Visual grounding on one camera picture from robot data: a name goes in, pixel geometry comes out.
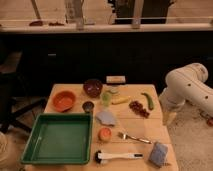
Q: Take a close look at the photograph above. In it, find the green plastic cup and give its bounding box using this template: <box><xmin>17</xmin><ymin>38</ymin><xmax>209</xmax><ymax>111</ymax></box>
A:
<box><xmin>101</xmin><ymin>92</ymin><xmax>111</xmax><ymax>107</ymax></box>

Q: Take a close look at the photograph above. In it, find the dark red grape bunch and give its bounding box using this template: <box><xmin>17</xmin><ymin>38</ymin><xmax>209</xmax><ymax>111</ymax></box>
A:
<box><xmin>129</xmin><ymin>101</ymin><xmax>150</xmax><ymax>118</ymax></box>

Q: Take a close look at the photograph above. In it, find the orange round fruit toy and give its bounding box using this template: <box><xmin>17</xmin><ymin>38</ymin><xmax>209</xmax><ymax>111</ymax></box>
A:
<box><xmin>98</xmin><ymin>128</ymin><xmax>112</xmax><ymax>142</ymax></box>

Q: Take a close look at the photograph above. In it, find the orange bowl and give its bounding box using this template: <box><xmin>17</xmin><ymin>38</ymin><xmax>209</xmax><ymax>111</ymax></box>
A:
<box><xmin>52</xmin><ymin>91</ymin><xmax>76</xmax><ymax>112</ymax></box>

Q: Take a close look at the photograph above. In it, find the cream block on table edge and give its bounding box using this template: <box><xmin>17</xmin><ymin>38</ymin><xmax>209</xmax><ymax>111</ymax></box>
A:
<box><xmin>106</xmin><ymin>76</ymin><xmax>126</xmax><ymax>84</ymax></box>

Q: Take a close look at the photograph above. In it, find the pale green round slice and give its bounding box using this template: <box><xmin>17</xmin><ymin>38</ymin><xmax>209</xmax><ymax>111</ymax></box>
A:
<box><xmin>108</xmin><ymin>87</ymin><xmax>119</xmax><ymax>94</ymax></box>

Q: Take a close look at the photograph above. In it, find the blue grey cloth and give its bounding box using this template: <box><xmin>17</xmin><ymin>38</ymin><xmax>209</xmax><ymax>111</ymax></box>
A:
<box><xmin>96</xmin><ymin>111</ymin><xmax>116</xmax><ymax>126</ymax></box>

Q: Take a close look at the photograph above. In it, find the green plastic tray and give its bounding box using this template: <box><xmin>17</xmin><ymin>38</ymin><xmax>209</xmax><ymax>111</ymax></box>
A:
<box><xmin>21</xmin><ymin>114</ymin><xmax>93</xmax><ymax>165</ymax></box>

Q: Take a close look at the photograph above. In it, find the blue sponge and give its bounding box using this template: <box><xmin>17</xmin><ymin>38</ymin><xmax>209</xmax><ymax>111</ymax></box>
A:
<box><xmin>149</xmin><ymin>142</ymin><xmax>168</xmax><ymax>167</ymax></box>

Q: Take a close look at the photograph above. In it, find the small dark metal cup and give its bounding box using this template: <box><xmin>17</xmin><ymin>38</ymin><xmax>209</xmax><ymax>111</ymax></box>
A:
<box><xmin>82</xmin><ymin>101</ymin><xmax>94</xmax><ymax>113</ymax></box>

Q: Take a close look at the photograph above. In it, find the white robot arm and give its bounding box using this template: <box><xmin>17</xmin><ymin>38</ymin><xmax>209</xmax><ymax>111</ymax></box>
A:
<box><xmin>159</xmin><ymin>63</ymin><xmax>213</xmax><ymax>125</ymax></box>

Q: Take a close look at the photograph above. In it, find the white handled dish brush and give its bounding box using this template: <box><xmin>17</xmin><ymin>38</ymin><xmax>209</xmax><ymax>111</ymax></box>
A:
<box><xmin>94</xmin><ymin>150</ymin><xmax>143</xmax><ymax>164</ymax></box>

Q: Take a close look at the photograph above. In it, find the green pepper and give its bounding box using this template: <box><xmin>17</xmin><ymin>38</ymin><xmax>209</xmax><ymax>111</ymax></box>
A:
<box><xmin>141</xmin><ymin>93</ymin><xmax>154</xmax><ymax>110</ymax></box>

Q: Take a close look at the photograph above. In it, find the silver fork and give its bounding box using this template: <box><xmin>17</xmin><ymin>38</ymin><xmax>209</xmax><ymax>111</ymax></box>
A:
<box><xmin>118</xmin><ymin>132</ymin><xmax>152</xmax><ymax>144</ymax></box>

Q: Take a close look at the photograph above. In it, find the black office chair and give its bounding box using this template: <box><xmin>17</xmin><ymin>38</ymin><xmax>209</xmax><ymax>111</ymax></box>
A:
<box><xmin>0</xmin><ymin>52</ymin><xmax>47</xmax><ymax>133</ymax></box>

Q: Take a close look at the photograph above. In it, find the yellow banana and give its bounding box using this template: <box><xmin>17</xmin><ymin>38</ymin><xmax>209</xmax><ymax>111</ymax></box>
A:
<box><xmin>111</xmin><ymin>96</ymin><xmax>130</xmax><ymax>105</ymax></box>

